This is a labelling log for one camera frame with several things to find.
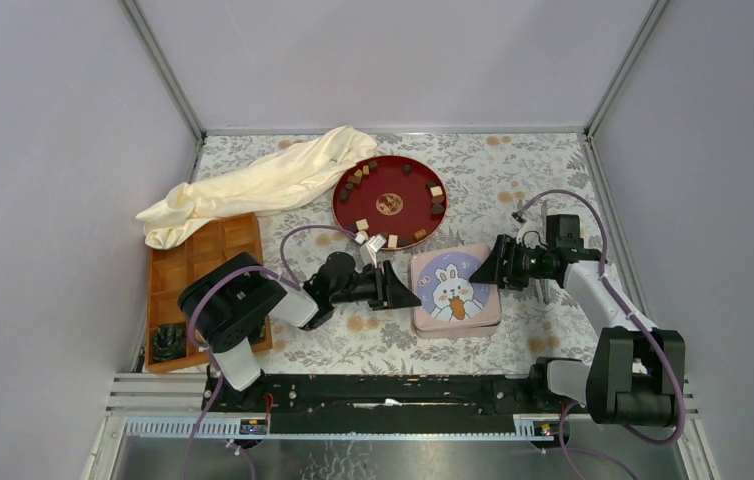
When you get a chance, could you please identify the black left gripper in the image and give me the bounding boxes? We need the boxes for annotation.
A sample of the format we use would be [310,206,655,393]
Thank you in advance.
[329,259,421,311]

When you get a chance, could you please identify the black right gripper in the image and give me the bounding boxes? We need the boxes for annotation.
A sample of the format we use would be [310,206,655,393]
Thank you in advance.
[468,234,553,292]

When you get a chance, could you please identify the silver tin lid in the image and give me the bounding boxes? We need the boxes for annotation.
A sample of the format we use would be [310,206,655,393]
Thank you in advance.
[410,243,501,322]

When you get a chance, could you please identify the silver metal tongs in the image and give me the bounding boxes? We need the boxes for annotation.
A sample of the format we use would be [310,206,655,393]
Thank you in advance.
[536,200,551,305]

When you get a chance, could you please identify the pink tin with white dividers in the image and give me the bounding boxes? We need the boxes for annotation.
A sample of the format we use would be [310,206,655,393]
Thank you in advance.
[411,310,501,339]

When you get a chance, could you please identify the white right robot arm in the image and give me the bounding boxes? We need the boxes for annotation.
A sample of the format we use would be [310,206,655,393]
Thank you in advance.
[471,214,685,427]

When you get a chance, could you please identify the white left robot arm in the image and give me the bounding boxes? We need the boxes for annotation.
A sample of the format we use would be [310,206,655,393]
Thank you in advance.
[177,252,422,411]

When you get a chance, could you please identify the red round tray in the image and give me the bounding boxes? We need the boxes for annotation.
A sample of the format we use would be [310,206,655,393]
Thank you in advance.
[331,155,449,250]

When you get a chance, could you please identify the cream cloth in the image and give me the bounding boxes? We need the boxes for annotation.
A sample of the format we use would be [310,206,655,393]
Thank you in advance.
[136,126,377,250]

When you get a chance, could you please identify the black paper cup liners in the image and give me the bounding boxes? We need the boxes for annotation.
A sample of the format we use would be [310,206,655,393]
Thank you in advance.
[149,323,187,363]

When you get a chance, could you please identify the wooden compartment tray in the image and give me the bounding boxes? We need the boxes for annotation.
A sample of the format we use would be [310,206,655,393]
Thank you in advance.
[144,214,263,374]

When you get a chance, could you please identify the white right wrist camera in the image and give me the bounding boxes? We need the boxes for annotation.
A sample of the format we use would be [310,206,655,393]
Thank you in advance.
[512,212,544,248]

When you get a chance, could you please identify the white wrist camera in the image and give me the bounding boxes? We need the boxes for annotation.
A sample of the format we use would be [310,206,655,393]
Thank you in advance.
[354,231,387,268]
[512,212,544,248]

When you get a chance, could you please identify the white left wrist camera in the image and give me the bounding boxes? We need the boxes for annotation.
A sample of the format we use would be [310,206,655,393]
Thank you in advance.
[354,231,387,268]

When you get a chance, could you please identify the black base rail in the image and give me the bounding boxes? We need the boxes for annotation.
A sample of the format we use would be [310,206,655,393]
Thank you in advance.
[202,374,564,436]

